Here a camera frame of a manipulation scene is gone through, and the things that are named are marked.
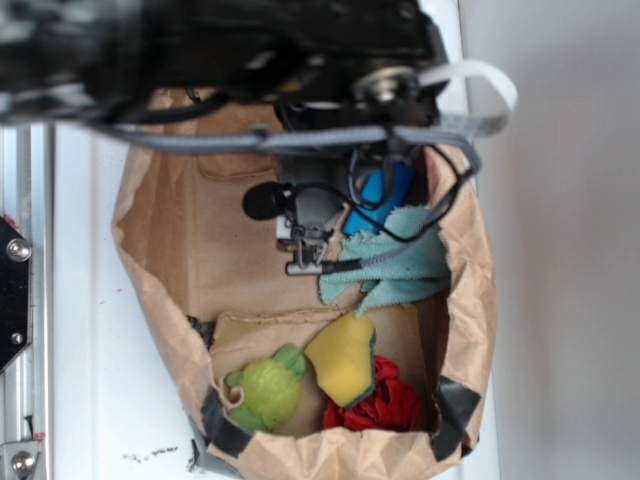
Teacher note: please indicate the green plush toy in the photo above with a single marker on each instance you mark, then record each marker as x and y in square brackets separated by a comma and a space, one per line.
[271, 390]

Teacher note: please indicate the blue rectangular block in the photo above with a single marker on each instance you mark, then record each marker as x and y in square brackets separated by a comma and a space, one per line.
[375, 201]

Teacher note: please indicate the red crumpled cloth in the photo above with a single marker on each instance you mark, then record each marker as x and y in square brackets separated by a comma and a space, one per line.
[393, 405]

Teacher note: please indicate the black metal bracket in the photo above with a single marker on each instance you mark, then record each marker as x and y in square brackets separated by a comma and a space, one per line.
[16, 318]

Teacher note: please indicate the aluminium frame rail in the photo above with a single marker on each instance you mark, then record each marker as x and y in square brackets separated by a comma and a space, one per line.
[26, 201]

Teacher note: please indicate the silver corner bracket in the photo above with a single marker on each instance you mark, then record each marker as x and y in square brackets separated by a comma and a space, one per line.
[19, 460]

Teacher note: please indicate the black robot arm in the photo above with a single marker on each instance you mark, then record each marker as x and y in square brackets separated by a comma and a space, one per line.
[322, 65]

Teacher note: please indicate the brown paper bag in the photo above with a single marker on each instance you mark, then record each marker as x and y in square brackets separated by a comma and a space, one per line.
[212, 285]

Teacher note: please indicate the black foam microphone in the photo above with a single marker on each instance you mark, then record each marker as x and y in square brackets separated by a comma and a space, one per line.
[267, 201]

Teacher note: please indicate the yellow green sponge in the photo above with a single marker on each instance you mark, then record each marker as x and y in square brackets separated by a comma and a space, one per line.
[343, 360]

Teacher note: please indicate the light blue knitted cloth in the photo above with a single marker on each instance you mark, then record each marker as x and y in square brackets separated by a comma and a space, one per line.
[417, 273]

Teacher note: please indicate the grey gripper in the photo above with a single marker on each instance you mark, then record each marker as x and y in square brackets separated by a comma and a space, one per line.
[312, 177]

